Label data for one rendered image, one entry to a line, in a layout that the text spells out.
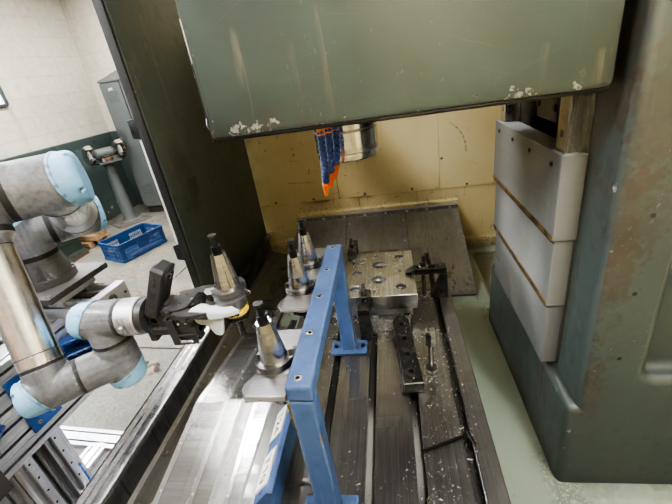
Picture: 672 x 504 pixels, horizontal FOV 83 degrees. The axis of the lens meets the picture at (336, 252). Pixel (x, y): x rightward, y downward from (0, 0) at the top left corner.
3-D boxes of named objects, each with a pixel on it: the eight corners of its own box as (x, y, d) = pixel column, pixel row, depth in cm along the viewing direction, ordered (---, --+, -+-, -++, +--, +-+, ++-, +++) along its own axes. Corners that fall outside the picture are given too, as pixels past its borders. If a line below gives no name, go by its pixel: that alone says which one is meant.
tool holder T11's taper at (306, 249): (313, 264, 88) (308, 237, 85) (296, 263, 90) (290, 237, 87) (320, 255, 92) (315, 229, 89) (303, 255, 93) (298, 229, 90)
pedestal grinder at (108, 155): (120, 229, 537) (85, 147, 487) (110, 225, 561) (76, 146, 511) (152, 217, 567) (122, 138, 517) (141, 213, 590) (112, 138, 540)
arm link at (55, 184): (44, 209, 118) (-22, 156, 70) (97, 195, 125) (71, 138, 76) (60, 245, 119) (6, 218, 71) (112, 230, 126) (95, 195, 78)
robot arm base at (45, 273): (8, 293, 113) (-10, 264, 108) (51, 268, 126) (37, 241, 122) (49, 293, 109) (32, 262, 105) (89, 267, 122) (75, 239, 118)
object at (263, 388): (238, 404, 56) (236, 400, 55) (249, 377, 60) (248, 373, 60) (284, 403, 54) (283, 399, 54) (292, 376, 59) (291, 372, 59)
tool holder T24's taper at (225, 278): (236, 290, 68) (226, 257, 65) (212, 293, 68) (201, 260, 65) (242, 277, 72) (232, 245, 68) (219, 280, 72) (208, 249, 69)
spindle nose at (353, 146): (384, 157, 92) (380, 104, 87) (319, 167, 92) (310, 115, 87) (373, 145, 106) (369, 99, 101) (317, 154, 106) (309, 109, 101)
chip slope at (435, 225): (277, 328, 170) (264, 278, 159) (304, 258, 229) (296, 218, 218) (486, 318, 156) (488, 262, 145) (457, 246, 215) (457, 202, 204)
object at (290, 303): (275, 314, 75) (274, 310, 75) (281, 298, 80) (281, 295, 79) (310, 312, 74) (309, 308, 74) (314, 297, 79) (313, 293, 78)
